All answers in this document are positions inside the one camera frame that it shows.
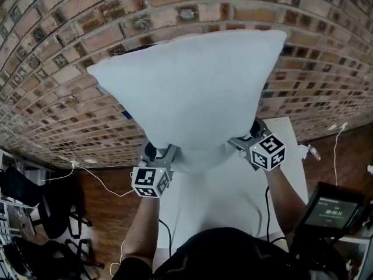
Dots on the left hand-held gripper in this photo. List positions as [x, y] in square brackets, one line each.
[147, 182]

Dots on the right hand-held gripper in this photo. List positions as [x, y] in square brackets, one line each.
[268, 153]

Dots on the white pillow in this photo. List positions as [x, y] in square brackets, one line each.
[192, 98]

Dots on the person's left forearm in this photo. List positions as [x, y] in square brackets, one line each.
[142, 229]

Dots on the person's right forearm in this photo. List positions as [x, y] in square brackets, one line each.
[285, 203]

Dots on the crumpled white paper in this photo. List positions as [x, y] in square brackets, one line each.
[303, 151]

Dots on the small clear bottle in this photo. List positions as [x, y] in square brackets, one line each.
[314, 153]

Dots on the white square table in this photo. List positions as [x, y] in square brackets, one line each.
[221, 200]

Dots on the black display monitor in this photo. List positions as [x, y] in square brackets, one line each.
[335, 211]

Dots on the black office chair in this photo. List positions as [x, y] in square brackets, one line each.
[52, 258]
[58, 211]

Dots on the person's black clothing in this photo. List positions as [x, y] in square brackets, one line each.
[221, 258]

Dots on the grey desk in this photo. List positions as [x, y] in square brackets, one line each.
[354, 239]

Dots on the white metal rack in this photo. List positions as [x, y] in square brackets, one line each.
[11, 220]

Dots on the white wall socket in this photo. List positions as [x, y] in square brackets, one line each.
[89, 160]
[332, 128]

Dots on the white wall plug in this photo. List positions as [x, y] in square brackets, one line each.
[344, 125]
[73, 164]

